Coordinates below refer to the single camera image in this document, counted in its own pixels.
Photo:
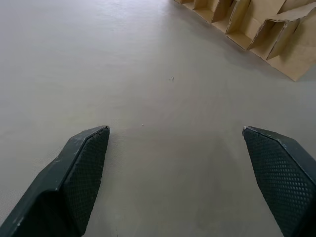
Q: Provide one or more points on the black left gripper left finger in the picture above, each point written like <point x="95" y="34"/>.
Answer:
<point x="66" y="182"/>

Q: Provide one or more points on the cardboard divider box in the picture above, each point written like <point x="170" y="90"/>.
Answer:
<point x="259" y="27"/>

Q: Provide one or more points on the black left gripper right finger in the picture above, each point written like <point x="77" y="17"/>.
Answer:
<point x="284" y="177"/>

